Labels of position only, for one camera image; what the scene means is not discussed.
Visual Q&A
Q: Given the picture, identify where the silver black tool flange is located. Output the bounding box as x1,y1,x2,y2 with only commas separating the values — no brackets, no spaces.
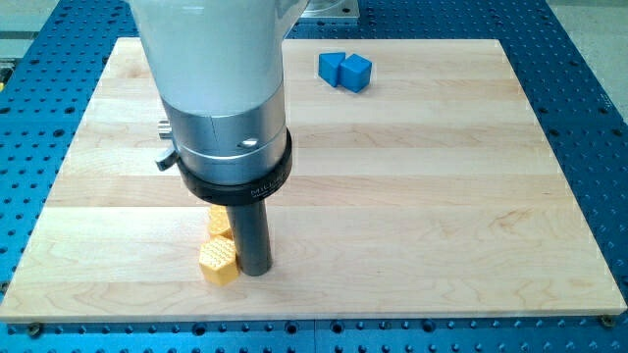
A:
156,87,292,206

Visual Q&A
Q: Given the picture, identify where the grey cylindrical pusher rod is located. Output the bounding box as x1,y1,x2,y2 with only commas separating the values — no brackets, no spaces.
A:
226,201,273,277

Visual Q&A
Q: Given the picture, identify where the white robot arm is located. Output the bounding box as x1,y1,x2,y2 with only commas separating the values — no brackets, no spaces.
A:
129,0,308,277

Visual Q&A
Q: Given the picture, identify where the yellow block behind rod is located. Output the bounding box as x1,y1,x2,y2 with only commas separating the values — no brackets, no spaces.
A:
208,204,233,239

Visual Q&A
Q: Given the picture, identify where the yellow hexagon block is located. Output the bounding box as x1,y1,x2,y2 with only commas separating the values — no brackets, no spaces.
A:
198,236,239,285

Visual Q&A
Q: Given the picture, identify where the blue triangle block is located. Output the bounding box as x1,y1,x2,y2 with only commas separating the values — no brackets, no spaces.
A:
318,52,345,87

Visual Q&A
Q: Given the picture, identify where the blue cube block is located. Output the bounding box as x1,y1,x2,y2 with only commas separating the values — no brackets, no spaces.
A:
339,54,372,93

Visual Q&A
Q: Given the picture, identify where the wooden board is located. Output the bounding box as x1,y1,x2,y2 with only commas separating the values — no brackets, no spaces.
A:
1,38,626,323

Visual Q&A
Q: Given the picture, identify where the blue perforated table plate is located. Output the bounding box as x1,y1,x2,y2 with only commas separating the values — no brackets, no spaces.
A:
1,1,627,352

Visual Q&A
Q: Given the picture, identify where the left brass board screw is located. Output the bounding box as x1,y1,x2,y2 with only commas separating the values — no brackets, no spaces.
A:
26,323,43,338

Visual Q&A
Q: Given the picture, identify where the brass board screw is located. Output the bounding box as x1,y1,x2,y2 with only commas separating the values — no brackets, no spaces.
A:
26,323,43,338
599,315,616,328

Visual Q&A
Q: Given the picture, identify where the right brass board screw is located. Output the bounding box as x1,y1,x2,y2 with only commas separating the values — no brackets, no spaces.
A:
599,315,616,328

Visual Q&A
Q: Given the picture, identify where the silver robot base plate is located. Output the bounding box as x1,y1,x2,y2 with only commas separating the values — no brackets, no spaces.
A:
300,0,360,21

